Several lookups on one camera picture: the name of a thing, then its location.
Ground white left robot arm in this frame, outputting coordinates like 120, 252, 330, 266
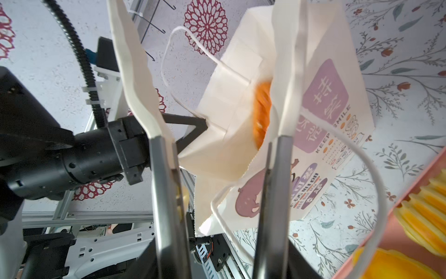
1, 36, 207, 279

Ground sesame fake bread roll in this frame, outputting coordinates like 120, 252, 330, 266
393, 169, 446, 258

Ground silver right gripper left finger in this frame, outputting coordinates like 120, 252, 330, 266
149, 136, 191, 279

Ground black wire wall rack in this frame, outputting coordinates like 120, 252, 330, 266
140, 1, 177, 62

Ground ridged yellow fake bread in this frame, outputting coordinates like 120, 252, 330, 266
253, 81, 272, 149

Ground metal base rail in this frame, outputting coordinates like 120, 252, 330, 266
20, 121, 252, 279

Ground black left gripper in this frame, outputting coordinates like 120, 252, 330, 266
7, 113, 208, 201

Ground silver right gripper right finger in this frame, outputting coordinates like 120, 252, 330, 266
253, 136, 293, 279

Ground white printed paper bag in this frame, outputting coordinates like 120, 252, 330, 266
106, 0, 388, 279

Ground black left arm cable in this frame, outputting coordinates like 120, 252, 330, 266
42, 0, 108, 129

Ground round orange fake bun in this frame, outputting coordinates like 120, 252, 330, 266
361, 248, 442, 279

